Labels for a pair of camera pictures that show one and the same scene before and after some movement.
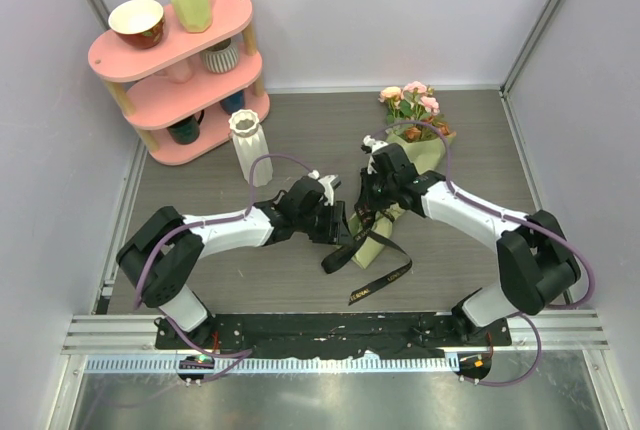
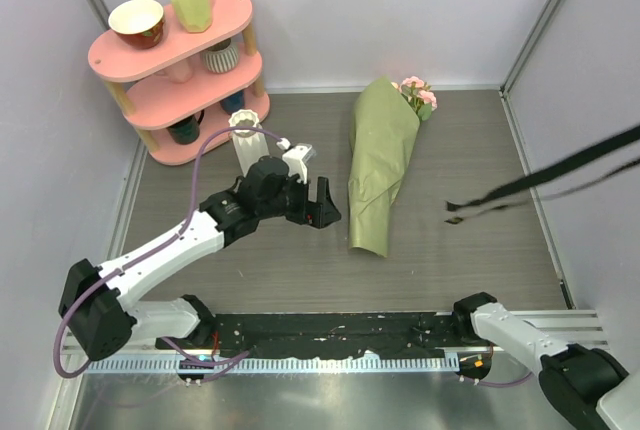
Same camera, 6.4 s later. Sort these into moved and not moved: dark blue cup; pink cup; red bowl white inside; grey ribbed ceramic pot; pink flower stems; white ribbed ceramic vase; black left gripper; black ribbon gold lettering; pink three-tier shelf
Moved: black left gripper; pink flower stems; black ribbon gold lettering
Not moved: white ribbed ceramic vase; red bowl white inside; pink cup; grey ribbed ceramic pot; pink three-tier shelf; dark blue cup
